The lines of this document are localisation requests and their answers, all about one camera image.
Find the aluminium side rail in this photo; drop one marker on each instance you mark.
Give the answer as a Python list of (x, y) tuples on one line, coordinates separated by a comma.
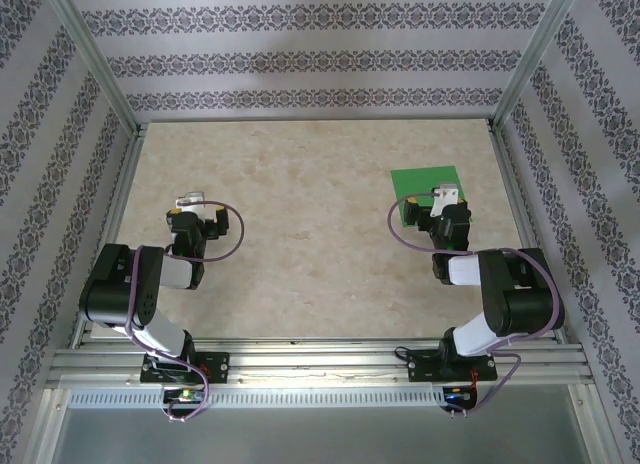
[(112, 234), (512, 184)]

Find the green paper sheet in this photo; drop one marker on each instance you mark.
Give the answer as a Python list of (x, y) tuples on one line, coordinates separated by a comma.
[(415, 181)]

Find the aluminium extrusion mounting rail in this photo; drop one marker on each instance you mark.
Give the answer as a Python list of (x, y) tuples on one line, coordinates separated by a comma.
[(320, 366)]

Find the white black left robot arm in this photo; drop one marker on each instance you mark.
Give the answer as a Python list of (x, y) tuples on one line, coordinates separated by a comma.
[(120, 284)]

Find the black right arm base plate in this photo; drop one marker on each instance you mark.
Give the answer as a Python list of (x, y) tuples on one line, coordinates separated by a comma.
[(425, 369)]

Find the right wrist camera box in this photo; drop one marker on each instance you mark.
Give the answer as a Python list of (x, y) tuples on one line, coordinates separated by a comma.
[(446, 191)]

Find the aluminium frame post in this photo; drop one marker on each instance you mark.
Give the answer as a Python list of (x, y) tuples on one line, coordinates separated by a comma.
[(92, 54), (536, 54)]

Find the small circuit board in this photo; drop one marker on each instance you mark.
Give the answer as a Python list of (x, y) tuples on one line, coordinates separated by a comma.
[(186, 395), (457, 395)]

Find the grey metal panel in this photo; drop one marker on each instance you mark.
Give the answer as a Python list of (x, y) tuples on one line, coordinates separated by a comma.
[(320, 434)]

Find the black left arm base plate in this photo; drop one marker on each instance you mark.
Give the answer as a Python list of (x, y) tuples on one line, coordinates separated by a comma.
[(220, 366)]

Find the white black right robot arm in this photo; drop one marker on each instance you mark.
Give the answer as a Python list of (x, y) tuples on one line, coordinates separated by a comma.
[(520, 304)]

